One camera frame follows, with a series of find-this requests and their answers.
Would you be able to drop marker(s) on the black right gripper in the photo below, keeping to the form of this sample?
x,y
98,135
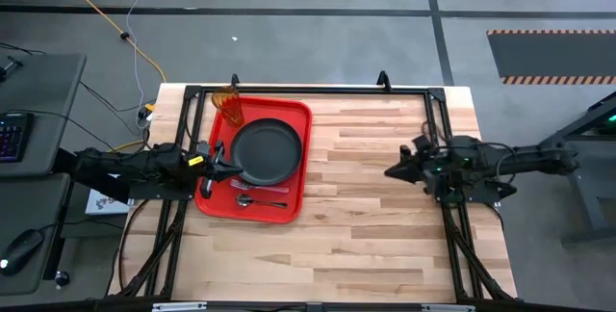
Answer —
x,y
435,172

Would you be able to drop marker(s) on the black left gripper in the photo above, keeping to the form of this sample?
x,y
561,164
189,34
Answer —
x,y
212,158

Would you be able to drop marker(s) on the dark metal spoon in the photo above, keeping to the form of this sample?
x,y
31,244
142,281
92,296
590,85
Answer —
x,y
244,200

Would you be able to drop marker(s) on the black round plate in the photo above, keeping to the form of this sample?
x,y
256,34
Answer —
x,y
267,150

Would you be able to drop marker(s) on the amber plastic cup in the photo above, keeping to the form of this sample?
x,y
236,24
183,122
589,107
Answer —
x,y
230,105

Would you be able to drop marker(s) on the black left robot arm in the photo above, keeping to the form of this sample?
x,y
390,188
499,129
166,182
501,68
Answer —
x,y
130,167

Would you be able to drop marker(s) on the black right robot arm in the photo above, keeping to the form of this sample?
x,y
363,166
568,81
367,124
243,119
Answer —
x,y
529,158

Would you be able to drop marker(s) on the red plastic tray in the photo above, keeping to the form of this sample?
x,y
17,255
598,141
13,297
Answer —
x,y
293,211

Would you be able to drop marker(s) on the white printed box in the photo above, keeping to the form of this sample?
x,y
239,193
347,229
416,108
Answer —
x,y
103,204

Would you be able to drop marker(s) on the black hazard-striped floor mat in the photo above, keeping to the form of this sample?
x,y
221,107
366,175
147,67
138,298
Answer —
x,y
553,57

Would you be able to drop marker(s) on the black metal side table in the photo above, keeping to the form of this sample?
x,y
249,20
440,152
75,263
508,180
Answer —
x,y
587,236

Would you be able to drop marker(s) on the grey desk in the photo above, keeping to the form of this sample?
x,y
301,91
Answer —
x,y
43,100

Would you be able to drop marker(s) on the black caster wheel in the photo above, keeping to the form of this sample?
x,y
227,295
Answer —
x,y
62,279

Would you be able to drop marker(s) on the black backlit keyboard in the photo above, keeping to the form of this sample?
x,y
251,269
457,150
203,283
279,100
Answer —
x,y
14,136

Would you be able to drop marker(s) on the black computer mouse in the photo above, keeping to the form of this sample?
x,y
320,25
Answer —
x,y
21,249

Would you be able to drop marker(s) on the black desk tool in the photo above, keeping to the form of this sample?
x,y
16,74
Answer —
x,y
10,65

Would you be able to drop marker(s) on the black aluminium table frame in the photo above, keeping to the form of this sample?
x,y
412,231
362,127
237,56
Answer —
x,y
337,90

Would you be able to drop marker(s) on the silver metal bracket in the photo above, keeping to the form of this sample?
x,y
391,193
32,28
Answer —
x,y
447,308
178,306

